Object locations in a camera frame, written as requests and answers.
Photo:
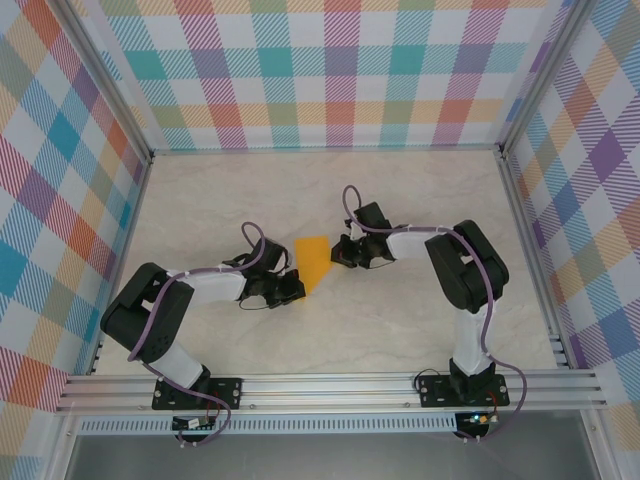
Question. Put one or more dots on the orange-yellow paper sheet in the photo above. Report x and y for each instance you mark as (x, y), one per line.
(314, 260)

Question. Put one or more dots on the aluminium frame side rail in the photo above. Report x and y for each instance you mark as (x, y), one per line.
(120, 265)
(535, 260)

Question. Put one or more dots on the aluminium frame cross rail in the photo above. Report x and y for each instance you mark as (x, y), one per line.
(325, 149)

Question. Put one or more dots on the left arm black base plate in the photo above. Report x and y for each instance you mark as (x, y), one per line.
(227, 392)

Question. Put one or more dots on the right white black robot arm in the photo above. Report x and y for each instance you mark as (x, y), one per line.
(470, 345)

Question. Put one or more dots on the aluminium frame post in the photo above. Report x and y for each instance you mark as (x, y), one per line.
(542, 77)
(107, 80)

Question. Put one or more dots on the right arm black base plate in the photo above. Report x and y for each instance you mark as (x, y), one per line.
(435, 390)

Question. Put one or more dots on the long aluminium mounting rail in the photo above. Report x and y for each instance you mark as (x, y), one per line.
(325, 390)

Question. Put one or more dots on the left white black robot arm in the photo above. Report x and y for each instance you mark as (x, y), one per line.
(215, 290)

